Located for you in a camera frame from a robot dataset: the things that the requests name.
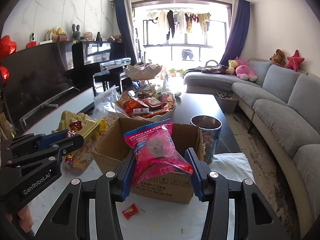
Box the brown cardboard box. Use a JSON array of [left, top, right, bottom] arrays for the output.
[[92, 118, 204, 203]]

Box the yellow plush toy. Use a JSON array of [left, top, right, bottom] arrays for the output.
[[226, 60, 238, 75]]

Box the small red foil candy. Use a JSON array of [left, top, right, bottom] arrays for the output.
[[67, 121, 82, 137]]

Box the blue curtain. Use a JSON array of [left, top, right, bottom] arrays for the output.
[[220, 0, 251, 66], [114, 0, 137, 65]]

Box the red heart balloon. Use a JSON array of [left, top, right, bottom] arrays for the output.
[[0, 65, 9, 85], [0, 35, 17, 59]]

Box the small red candy packet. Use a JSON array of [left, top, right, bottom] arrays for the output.
[[122, 203, 139, 219]]

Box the white tiered snack tray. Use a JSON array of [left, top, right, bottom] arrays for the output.
[[115, 63, 176, 122]]

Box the grey rabbit figurine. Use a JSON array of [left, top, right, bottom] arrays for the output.
[[72, 24, 81, 41]]

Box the black upright piano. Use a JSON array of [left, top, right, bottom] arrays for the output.
[[71, 41, 131, 95]]

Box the handbag on sofa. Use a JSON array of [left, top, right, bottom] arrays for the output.
[[201, 60, 228, 74]]

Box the clear tall nut jar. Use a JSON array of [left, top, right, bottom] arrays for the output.
[[190, 115, 222, 164]]

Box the pink plush toy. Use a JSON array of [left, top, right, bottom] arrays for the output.
[[235, 57, 257, 82]]

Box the white red security camera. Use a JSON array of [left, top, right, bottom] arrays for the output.
[[25, 33, 38, 49]]

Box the grey toy storage bin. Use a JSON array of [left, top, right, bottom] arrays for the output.
[[216, 92, 238, 113]]

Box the grey curved sofa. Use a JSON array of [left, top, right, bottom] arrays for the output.
[[183, 57, 320, 205]]

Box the red star pillow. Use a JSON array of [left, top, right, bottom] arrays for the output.
[[285, 49, 305, 72]]

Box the person's left hand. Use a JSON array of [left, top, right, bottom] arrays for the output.
[[17, 205, 33, 233]]

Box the black television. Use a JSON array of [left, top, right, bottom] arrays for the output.
[[1, 41, 79, 132]]

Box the right blue curtain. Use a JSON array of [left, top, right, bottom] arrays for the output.
[[220, 0, 251, 66]]

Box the brown lion plush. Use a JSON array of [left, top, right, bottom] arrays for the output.
[[270, 49, 286, 67]]

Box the left blue curtain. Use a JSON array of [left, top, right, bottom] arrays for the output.
[[114, 0, 137, 65]]

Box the pink red snack bag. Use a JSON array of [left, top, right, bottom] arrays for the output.
[[124, 119, 194, 187]]

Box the gold lid snack container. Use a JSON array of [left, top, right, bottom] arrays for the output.
[[52, 111, 100, 176]]

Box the clear plastic snack bag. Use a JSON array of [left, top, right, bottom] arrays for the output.
[[93, 86, 121, 125]]

